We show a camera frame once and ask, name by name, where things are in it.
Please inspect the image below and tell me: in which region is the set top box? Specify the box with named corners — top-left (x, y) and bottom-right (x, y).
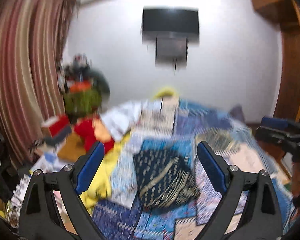
top-left (155, 37), bottom-right (188, 68)

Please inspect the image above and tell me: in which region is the pile of clothes basket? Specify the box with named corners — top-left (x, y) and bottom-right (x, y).
top-left (57, 54), bottom-right (110, 119)

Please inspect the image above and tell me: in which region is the red plush toy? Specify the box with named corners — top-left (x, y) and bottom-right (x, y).
top-left (74, 115), bottom-right (115, 154)

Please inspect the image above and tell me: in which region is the navy patterned garment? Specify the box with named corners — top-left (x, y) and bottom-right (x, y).
top-left (133, 148), bottom-right (200, 212)

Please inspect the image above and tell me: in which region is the yellow blanket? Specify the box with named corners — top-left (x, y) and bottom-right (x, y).
top-left (80, 133), bottom-right (130, 215)

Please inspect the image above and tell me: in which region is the wooden door frame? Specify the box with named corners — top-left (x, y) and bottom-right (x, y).
top-left (251, 0), bottom-right (300, 122)

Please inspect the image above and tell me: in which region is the white cloth on bed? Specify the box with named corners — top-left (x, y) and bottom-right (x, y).
top-left (100, 100), bottom-right (149, 142)

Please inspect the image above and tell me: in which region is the striped red beige curtain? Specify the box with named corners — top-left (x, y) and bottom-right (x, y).
top-left (0, 0), bottom-right (77, 164)

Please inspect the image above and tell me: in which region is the wall mounted television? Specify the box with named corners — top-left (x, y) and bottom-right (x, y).
top-left (141, 8), bottom-right (199, 42)

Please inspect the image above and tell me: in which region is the blue patchwork bedspread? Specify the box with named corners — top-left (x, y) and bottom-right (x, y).
top-left (92, 100), bottom-right (293, 239)

